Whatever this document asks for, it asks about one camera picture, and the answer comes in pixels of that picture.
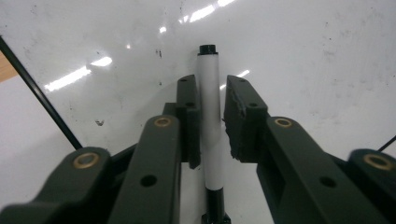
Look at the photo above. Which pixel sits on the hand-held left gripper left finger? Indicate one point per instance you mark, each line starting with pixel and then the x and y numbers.
pixel 162 161

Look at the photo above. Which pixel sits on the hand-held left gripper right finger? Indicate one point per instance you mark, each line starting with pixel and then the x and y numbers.
pixel 280 161

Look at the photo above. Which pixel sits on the white marker with black cap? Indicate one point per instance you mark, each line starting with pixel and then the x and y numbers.
pixel 209 109

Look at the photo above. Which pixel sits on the white whiteboard with black rim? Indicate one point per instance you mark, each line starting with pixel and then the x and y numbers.
pixel 295 62

